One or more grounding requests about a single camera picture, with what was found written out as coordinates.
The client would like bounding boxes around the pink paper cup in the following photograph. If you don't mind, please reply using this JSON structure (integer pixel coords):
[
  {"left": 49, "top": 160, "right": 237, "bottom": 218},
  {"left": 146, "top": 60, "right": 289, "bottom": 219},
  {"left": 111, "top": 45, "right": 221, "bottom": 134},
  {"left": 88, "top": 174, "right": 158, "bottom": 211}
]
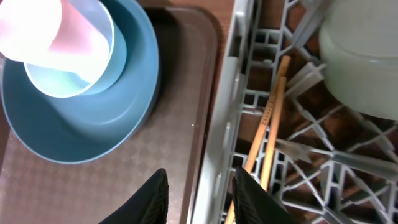
[{"left": 0, "top": 0, "right": 111, "bottom": 84}]

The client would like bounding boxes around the mint green bowl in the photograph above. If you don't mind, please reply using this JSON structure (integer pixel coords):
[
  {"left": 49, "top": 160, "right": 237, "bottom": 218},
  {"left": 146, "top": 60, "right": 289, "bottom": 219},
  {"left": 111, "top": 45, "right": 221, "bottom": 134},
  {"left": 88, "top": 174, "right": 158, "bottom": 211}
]
[{"left": 319, "top": 0, "right": 397, "bottom": 120}]

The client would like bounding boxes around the dark blue plate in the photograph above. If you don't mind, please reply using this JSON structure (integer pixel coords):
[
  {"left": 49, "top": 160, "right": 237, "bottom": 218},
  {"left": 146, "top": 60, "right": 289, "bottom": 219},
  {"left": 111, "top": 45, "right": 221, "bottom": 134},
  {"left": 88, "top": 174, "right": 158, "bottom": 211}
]
[{"left": 2, "top": 0, "right": 161, "bottom": 164}]

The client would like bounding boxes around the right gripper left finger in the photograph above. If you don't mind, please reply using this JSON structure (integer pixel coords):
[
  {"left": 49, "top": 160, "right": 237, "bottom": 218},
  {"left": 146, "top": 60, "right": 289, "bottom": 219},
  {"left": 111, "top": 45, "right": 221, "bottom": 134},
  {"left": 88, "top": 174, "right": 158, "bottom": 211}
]
[{"left": 99, "top": 168, "right": 169, "bottom": 224}]

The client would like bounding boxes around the grey plastic dishwasher rack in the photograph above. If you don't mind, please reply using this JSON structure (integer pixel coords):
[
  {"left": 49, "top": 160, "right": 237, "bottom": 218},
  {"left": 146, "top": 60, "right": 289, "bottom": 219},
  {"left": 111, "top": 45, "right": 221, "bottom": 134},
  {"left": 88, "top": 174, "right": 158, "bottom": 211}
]
[{"left": 190, "top": 1, "right": 397, "bottom": 223}]

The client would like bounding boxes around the light blue bowl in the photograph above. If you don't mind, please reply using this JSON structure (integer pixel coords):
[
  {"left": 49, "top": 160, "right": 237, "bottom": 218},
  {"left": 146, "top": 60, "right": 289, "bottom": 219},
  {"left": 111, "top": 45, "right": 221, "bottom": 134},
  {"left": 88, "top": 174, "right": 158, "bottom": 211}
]
[{"left": 24, "top": 0, "right": 127, "bottom": 98}]

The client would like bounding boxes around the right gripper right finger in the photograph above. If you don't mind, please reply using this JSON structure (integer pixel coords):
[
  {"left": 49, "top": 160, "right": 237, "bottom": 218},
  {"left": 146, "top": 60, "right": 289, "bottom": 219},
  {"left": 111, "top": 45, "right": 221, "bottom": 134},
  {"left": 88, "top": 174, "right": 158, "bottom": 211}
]
[{"left": 233, "top": 167, "right": 295, "bottom": 224}]

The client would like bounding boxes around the brown plastic serving tray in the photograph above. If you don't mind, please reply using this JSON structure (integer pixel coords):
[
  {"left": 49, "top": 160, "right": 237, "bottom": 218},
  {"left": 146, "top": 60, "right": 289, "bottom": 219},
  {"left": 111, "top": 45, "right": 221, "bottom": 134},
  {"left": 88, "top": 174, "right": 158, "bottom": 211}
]
[{"left": 1, "top": 6, "right": 218, "bottom": 223}]

